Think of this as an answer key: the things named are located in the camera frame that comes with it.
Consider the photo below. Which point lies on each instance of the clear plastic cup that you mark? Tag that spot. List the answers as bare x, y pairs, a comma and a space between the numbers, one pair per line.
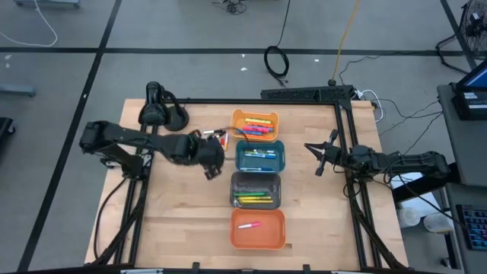
437, 223
409, 217

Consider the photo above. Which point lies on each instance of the black desk beam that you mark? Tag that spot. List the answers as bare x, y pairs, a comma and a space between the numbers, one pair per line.
418, 188

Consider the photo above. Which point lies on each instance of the black keyboard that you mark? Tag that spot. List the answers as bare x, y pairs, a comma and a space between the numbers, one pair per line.
475, 228

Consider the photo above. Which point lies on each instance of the chunky pink highlighter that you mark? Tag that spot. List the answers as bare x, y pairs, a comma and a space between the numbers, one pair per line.
253, 129

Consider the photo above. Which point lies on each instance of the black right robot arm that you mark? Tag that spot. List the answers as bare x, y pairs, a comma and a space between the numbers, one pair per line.
411, 161

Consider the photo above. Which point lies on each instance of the black aluminium table frame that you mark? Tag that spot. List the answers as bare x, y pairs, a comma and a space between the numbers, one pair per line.
228, 101

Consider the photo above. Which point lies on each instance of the teal plastic bin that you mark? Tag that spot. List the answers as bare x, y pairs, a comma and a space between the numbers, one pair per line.
258, 163

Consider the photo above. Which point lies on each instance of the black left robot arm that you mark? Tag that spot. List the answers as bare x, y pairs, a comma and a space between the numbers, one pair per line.
125, 135

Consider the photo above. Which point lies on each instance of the black perforated mount plate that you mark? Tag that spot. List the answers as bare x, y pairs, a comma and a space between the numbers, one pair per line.
304, 94

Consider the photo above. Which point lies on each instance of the orange-capped white marker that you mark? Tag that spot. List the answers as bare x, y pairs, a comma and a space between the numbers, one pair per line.
226, 141

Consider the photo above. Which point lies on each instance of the black box white labels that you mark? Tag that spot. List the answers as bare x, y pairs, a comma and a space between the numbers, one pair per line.
466, 110

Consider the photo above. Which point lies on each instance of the black frame bracket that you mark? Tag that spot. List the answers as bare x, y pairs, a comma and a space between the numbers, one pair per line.
306, 269
196, 268

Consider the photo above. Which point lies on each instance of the yellow plastic bin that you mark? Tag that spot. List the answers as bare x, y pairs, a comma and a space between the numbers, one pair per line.
235, 116

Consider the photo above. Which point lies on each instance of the grey cart base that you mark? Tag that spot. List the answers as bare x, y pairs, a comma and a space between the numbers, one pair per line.
45, 3

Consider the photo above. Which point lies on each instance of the black floor object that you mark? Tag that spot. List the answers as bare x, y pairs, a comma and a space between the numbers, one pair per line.
5, 129

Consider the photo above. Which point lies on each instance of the grey desk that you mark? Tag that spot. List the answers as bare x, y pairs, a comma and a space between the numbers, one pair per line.
452, 198

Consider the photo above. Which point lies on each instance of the blue dry-erase marker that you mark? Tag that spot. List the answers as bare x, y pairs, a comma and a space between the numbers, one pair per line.
262, 156
262, 168

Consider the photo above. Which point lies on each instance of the chunky blue highlighter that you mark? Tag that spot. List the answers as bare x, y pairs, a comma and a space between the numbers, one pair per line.
243, 132

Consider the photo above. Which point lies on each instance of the chunky orange highlighter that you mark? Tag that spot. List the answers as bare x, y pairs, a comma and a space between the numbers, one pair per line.
266, 125
251, 136

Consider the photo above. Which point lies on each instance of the chunky yellow highlighter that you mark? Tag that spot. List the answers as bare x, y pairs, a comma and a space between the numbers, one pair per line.
258, 121

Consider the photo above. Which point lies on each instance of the white paper sheet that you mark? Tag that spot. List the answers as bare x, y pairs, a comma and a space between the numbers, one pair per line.
426, 201

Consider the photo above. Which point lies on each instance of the green dry-erase marker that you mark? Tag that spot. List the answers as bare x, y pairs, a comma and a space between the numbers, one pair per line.
258, 152
255, 171

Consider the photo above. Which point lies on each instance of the grey plastic bin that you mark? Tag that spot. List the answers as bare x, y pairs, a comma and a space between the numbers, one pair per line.
255, 182

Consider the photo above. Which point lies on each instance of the red-capped white marker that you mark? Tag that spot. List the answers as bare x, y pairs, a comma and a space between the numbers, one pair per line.
222, 142

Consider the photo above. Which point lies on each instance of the pink-capped white marker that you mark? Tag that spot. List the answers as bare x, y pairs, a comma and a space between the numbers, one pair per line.
249, 225

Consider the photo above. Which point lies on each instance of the silver bar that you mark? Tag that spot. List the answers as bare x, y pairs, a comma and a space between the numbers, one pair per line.
141, 271

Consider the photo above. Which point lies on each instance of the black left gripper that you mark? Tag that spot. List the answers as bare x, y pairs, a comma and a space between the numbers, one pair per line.
207, 152

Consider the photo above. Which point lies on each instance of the black-capped white marker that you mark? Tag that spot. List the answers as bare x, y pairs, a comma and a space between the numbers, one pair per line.
221, 134
213, 131

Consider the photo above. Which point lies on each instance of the slim green highlighter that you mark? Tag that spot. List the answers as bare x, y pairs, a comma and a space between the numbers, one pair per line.
251, 194

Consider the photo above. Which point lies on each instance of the black dry-erase marker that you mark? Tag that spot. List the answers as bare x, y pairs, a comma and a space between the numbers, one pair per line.
255, 150

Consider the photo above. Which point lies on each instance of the grey cart foot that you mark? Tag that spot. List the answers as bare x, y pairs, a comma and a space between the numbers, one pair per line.
17, 90

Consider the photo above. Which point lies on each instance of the orange plastic bin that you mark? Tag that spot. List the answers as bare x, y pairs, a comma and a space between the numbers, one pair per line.
266, 237

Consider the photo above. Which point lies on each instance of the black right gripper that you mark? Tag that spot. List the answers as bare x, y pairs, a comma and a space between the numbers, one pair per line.
335, 155

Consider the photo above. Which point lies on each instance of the grey side table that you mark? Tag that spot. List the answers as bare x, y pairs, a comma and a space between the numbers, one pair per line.
468, 152

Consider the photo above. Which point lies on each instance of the black desk lamp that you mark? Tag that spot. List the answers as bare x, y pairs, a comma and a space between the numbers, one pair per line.
154, 110

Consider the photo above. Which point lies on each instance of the black floor fan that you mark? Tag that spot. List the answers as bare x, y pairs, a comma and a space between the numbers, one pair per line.
475, 28

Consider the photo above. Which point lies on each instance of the monitor with blue screen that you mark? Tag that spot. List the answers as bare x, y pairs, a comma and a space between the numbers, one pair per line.
477, 80

